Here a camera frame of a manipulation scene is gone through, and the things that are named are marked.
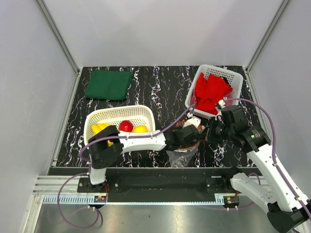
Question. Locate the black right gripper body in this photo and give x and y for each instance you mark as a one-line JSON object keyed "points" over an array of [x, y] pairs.
{"points": [[217, 131]]}

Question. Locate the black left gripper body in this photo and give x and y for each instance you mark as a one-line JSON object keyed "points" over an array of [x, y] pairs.
{"points": [[183, 144]]}

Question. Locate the clear zip top bag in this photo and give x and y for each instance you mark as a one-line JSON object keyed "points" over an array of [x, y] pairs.
{"points": [[181, 157]]}

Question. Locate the yellow fake pear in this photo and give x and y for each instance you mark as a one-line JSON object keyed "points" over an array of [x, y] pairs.
{"points": [[140, 129]]}

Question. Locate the red fake apple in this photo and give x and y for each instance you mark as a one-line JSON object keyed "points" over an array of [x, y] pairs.
{"points": [[126, 126]]}

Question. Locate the yellow fake banana bunch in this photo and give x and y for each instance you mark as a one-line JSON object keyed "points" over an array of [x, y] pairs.
{"points": [[98, 130]]}

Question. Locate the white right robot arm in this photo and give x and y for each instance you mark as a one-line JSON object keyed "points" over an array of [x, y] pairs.
{"points": [[285, 204]]}

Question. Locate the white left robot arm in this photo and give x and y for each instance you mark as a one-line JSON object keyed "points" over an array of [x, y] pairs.
{"points": [[106, 146]]}

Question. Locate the pink cloth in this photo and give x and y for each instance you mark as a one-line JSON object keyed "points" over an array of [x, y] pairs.
{"points": [[193, 99]]}

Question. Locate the red cloth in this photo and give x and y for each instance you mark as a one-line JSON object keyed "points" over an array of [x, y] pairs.
{"points": [[209, 91]]}

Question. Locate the small white perforated basket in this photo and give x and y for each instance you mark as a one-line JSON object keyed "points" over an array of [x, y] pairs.
{"points": [[137, 114]]}

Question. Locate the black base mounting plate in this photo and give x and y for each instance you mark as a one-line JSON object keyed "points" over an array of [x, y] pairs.
{"points": [[164, 185]]}

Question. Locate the large white laundry basket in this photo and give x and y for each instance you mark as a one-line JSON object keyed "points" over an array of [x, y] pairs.
{"points": [[234, 79]]}

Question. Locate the folded green cloth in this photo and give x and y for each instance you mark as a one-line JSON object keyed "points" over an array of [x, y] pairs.
{"points": [[108, 85]]}

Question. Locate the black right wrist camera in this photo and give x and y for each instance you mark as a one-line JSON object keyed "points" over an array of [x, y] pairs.
{"points": [[232, 114]]}

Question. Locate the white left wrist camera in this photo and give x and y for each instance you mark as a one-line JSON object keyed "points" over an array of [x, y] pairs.
{"points": [[192, 121]]}

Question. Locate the grey slotted cable duct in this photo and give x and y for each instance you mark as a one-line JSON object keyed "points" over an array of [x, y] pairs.
{"points": [[74, 199]]}

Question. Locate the right aluminium frame post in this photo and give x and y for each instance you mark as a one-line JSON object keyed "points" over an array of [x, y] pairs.
{"points": [[274, 22]]}

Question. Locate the aluminium corner frame post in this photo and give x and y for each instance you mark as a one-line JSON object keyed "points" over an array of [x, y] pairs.
{"points": [[56, 33]]}

